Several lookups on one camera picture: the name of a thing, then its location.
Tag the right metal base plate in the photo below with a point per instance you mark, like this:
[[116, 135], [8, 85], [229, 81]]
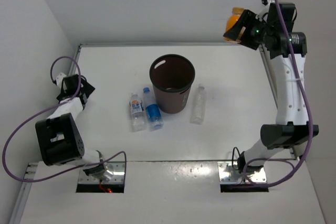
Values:
[[229, 175]]

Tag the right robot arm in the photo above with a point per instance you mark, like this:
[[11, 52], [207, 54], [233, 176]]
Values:
[[287, 51]]

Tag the metal base plate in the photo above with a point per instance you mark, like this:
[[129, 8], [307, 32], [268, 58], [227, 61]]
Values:
[[110, 173], [229, 175]]

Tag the orange label clear bottle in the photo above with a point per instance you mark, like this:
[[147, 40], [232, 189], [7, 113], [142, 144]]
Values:
[[137, 112]]

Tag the clear plastic bottle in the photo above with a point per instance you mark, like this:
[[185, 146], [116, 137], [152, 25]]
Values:
[[199, 104]]

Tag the orange juice bottle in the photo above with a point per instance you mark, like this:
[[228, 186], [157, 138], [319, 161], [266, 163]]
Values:
[[236, 13]]

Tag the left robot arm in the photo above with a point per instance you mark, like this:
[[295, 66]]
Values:
[[58, 136]]

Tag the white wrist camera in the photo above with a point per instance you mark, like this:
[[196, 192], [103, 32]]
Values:
[[58, 80], [263, 11]]

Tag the blue label water bottle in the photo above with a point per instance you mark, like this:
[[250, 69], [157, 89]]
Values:
[[152, 110]]

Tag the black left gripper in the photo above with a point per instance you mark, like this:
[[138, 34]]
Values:
[[86, 88]]

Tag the brown plastic waste bin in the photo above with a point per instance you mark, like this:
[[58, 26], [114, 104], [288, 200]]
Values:
[[172, 76]]

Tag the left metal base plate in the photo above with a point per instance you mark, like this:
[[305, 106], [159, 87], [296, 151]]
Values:
[[110, 173]]

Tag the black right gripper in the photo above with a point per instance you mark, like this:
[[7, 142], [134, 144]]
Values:
[[247, 19]]

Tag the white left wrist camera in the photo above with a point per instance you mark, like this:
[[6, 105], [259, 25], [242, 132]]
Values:
[[58, 80]]

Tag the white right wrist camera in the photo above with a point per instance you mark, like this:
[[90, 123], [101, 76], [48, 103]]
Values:
[[263, 11]]

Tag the metal table edge rail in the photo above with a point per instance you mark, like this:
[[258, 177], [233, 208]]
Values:
[[153, 44]]

